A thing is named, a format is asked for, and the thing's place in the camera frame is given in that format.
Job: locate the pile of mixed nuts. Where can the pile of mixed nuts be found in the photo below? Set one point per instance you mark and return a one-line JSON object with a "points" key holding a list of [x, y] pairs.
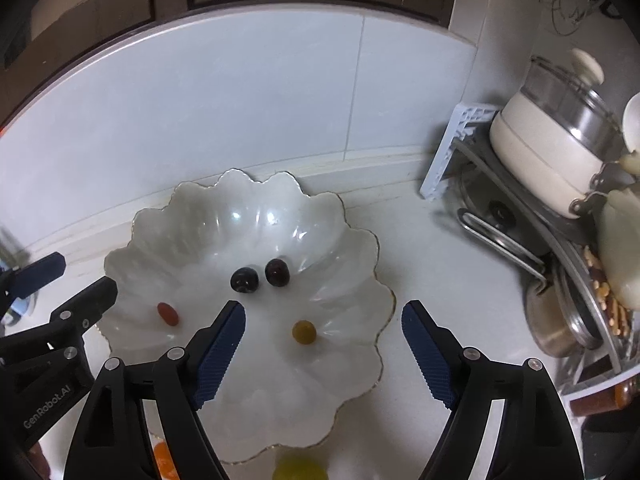
{"points": [[607, 290]]}

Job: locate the yellow grape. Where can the yellow grape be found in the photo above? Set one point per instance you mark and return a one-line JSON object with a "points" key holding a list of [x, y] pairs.
{"points": [[303, 332]]}

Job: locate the white pot with glass lid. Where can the white pot with glass lid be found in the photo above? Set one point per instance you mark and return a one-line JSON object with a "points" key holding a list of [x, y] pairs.
{"points": [[550, 135]]}

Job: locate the yellow-green round fruit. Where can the yellow-green round fruit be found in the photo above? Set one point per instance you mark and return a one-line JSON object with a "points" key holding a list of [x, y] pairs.
{"points": [[300, 467]]}

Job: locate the cream kettle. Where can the cream kettle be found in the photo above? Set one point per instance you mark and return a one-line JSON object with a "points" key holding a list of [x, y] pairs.
{"points": [[620, 240]]}

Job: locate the white scalloped bowl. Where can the white scalloped bowl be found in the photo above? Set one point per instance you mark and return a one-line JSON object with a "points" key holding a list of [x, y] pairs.
{"points": [[240, 230]]}

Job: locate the brown sauce jar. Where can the brown sauce jar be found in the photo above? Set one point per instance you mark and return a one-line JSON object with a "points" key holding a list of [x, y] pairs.
{"points": [[605, 397]]}

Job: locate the orange tangerine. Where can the orange tangerine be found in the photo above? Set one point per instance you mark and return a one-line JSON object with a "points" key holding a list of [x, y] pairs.
{"points": [[165, 462]]}

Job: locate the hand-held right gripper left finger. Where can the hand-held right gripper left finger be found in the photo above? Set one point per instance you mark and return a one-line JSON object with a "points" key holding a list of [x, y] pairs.
{"points": [[220, 355]]}

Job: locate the glass pan lid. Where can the glass pan lid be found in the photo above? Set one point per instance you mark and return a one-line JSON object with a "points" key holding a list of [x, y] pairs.
{"points": [[500, 212]]}

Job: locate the person's left hand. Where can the person's left hand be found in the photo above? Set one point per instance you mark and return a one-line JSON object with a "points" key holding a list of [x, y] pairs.
{"points": [[40, 460]]}

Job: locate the steel saucepan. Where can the steel saucepan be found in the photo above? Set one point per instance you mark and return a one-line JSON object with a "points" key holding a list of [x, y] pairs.
{"points": [[550, 320]]}

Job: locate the white rice spoon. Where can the white rice spoon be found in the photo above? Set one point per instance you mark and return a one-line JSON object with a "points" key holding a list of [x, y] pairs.
{"points": [[632, 122]]}

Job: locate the white shelf rack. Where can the white shelf rack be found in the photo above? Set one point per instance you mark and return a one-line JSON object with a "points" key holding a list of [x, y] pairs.
{"points": [[450, 160]]}

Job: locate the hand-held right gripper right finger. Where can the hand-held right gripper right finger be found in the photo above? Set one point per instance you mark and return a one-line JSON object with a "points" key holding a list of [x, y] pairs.
{"points": [[430, 355]]}

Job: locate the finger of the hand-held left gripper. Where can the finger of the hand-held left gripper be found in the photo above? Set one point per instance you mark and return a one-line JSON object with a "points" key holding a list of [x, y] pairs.
{"points": [[95, 297], [40, 271]]}

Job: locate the dark red cherry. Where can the dark red cherry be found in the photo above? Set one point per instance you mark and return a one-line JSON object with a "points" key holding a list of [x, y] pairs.
{"points": [[245, 280], [276, 272]]}

